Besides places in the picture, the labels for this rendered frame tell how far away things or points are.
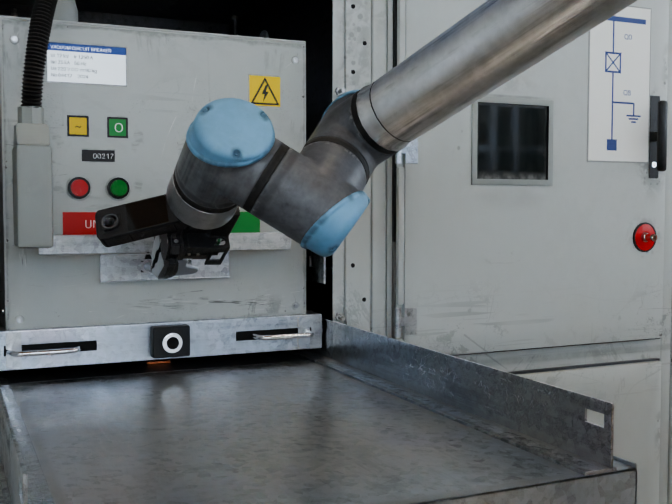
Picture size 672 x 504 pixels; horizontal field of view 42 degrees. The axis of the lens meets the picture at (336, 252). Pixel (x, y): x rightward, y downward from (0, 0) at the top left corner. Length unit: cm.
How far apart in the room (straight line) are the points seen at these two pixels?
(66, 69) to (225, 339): 49
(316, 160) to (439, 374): 35
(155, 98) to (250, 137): 48
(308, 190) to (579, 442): 40
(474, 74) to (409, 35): 59
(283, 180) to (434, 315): 65
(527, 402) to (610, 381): 80
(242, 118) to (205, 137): 5
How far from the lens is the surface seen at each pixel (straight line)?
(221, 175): 98
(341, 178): 100
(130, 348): 142
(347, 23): 152
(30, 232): 128
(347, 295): 149
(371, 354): 136
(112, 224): 114
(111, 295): 141
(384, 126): 103
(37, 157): 128
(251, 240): 142
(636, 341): 188
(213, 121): 97
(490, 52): 95
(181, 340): 141
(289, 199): 97
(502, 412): 107
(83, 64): 142
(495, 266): 162
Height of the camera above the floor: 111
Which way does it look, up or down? 3 degrees down
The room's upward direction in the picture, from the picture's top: straight up
